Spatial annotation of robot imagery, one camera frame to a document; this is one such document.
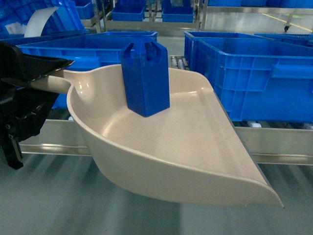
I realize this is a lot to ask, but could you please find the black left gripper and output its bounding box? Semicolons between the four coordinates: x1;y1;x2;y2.
0;42;74;169

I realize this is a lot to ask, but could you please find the blue plastic part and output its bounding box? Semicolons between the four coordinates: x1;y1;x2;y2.
120;37;170;118

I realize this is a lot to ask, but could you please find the beige plastic dustpan tray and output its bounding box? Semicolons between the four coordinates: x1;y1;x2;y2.
31;65;283;207

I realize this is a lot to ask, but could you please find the steel shelf rack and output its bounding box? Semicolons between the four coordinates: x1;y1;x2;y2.
0;0;313;166

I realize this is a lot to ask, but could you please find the white curved sheet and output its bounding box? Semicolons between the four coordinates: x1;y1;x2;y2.
24;7;58;38

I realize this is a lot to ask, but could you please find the blue crate front left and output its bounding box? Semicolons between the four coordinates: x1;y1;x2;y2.
17;36;157;111

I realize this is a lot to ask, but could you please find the blue crate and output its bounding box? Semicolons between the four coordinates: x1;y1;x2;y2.
190;38;313;122
93;31;157;41
184;31;260;71
17;36;157;111

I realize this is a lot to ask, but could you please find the blue crate rear left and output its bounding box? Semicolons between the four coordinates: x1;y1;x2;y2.
93;31;157;41

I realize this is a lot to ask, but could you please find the blue crate far background left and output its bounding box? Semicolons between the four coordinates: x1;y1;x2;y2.
112;3;146;22

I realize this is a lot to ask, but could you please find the blue crate background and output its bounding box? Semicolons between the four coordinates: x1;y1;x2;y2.
161;0;194;23
112;3;146;22

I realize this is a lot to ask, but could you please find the white roller track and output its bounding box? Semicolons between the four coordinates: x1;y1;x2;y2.
170;55;189;71

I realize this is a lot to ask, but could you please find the blue crate rear right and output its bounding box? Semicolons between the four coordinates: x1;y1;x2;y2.
184;31;260;71

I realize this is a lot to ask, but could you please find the blue crate far background right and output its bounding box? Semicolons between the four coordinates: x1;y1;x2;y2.
161;0;194;23

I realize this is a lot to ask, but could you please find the blue crate front right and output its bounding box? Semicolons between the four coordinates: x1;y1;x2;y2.
190;38;313;122

